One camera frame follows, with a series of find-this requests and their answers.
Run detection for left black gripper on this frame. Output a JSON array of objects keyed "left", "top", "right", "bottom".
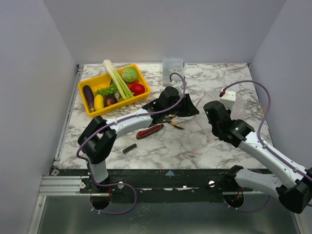
[{"left": 164, "top": 94, "right": 199, "bottom": 118}]

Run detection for clear zip top bag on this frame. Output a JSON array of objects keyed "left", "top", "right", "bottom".
[{"left": 194, "top": 91, "right": 247, "bottom": 124}]

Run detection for green white leek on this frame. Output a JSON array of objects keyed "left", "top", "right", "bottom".
[{"left": 102, "top": 59, "right": 134, "bottom": 100}]

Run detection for purple red onion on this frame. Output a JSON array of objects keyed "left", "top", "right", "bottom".
[{"left": 104, "top": 95, "right": 118, "bottom": 107}]

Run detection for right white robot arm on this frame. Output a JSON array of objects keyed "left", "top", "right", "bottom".
[{"left": 203, "top": 100, "right": 312, "bottom": 214}]

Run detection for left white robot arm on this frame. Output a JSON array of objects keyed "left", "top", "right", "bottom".
[{"left": 77, "top": 87, "right": 199, "bottom": 193}]

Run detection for clear plastic screw box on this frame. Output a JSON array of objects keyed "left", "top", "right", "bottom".
[{"left": 162, "top": 58, "right": 184, "bottom": 86}]

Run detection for red tomato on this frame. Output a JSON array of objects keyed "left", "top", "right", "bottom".
[{"left": 128, "top": 82, "right": 145, "bottom": 96}]

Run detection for red black utility knife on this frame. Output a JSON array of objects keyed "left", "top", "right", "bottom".
[{"left": 136, "top": 124, "right": 164, "bottom": 139}]

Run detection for black chip comb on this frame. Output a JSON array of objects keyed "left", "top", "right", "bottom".
[{"left": 122, "top": 143, "right": 137, "bottom": 154}]

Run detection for green cabbage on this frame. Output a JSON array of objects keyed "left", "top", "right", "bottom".
[{"left": 121, "top": 67, "right": 138, "bottom": 83}]

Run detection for green grapes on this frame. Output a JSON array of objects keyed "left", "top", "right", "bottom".
[{"left": 96, "top": 84, "right": 118, "bottom": 97}]

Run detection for yellow lemon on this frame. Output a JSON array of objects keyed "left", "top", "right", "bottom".
[{"left": 94, "top": 95, "right": 104, "bottom": 111}]

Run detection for yellow plastic tray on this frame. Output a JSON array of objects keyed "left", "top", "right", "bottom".
[{"left": 78, "top": 64, "right": 151, "bottom": 117}]

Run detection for purple eggplant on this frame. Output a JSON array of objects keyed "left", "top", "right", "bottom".
[{"left": 83, "top": 85, "right": 95, "bottom": 113}]

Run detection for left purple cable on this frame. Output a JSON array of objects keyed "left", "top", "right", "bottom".
[{"left": 76, "top": 72, "right": 188, "bottom": 215}]

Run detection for yellow handled pliers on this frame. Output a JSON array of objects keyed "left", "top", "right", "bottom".
[{"left": 163, "top": 115, "right": 185, "bottom": 130}]

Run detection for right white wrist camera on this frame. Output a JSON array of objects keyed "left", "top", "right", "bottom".
[{"left": 219, "top": 90, "right": 236, "bottom": 110}]

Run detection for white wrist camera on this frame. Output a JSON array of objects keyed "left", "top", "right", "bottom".
[
  {"left": 219, "top": 90, "right": 236, "bottom": 110},
  {"left": 171, "top": 80, "right": 184, "bottom": 95}
]

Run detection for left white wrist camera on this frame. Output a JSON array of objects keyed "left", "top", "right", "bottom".
[{"left": 171, "top": 80, "right": 184, "bottom": 95}]

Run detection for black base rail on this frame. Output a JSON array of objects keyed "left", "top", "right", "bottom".
[{"left": 51, "top": 169, "right": 244, "bottom": 204}]

